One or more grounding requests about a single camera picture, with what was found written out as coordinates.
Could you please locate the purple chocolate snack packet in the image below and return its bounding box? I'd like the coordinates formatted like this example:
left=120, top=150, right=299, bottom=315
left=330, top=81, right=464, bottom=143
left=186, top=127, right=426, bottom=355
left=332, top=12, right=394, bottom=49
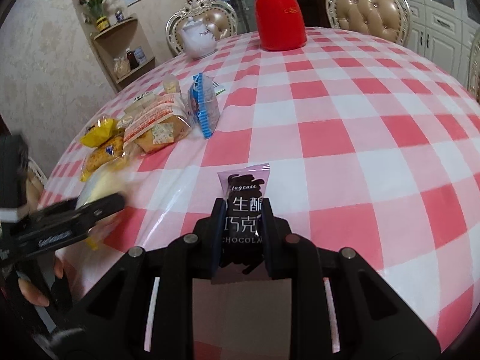
left=211, top=163, right=270, bottom=284

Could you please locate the yellow meat floss bread package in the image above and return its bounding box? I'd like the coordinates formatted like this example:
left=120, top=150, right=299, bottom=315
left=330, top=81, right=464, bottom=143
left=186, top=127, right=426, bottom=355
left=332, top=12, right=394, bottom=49
left=80, top=134, right=124, bottom=182

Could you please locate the small yellow snack packet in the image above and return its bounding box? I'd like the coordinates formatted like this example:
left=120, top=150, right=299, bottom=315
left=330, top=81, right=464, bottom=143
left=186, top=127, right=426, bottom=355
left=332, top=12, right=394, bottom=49
left=80, top=117, right=118, bottom=148

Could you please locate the orange striped bread package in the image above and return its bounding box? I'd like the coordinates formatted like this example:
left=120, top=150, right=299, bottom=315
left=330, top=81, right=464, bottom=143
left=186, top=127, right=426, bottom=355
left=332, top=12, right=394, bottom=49
left=118, top=93, right=192, bottom=153

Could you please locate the blue snack packet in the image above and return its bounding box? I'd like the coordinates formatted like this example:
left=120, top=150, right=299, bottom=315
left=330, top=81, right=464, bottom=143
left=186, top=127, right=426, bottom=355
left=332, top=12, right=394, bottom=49
left=188, top=73, right=220, bottom=139

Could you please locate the person's left hand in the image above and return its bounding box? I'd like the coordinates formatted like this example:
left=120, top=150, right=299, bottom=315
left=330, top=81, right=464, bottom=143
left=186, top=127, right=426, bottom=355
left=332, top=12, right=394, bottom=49
left=18, top=255, right=64, bottom=307

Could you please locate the beige tufted chair near left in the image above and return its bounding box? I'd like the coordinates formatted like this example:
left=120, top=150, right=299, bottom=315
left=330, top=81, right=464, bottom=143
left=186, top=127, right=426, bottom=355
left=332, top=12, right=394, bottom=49
left=26, top=158, right=47, bottom=213

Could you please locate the beige tufted chair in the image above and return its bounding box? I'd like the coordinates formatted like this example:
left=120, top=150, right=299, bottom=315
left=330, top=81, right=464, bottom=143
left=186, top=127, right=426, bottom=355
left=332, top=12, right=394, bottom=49
left=165, top=0, right=239, bottom=56
left=325, top=0, right=411, bottom=47
left=26, top=158, right=47, bottom=213

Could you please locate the red white checkered tablecloth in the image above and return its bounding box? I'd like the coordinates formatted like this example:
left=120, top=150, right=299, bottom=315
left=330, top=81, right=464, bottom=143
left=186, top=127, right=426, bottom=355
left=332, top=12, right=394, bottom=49
left=61, top=28, right=479, bottom=348

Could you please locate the dark bottle on shelf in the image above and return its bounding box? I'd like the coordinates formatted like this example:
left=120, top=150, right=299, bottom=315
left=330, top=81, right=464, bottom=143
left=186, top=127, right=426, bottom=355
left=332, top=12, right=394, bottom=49
left=125, top=48, right=139, bottom=71

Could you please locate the wooden corner shelf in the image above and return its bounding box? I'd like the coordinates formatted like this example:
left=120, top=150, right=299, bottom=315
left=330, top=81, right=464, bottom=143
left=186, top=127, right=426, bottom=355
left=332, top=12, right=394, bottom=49
left=90, top=16, right=155, bottom=92

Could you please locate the white ceramic teapot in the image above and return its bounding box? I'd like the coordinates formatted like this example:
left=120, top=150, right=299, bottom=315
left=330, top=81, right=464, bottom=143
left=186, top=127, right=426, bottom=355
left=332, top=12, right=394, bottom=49
left=178, top=16, right=217, bottom=60

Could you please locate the beige tufted chair far left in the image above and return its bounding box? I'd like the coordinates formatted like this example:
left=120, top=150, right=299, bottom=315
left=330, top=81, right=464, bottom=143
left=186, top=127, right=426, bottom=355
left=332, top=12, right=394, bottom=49
left=165, top=0, right=239, bottom=56

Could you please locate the red thermos jug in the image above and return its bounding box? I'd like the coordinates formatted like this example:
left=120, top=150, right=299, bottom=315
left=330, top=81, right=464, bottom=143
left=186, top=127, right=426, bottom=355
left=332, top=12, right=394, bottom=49
left=255, top=0, right=307, bottom=51

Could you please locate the beige tufted chair right edge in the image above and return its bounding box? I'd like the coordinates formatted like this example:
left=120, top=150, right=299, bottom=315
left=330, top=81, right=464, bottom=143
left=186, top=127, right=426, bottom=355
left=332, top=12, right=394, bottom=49
left=467, top=30, right=480, bottom=102

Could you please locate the beige tufted chair far right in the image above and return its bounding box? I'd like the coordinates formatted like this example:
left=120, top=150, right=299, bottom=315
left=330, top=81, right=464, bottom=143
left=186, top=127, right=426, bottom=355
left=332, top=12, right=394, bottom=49
left=325, top=0, right=411, bottom=47

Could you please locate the white glass door cabinet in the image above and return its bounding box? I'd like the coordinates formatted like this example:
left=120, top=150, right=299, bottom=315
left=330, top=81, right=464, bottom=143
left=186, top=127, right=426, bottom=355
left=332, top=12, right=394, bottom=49
left=407, top=0, right=479, bottom=86

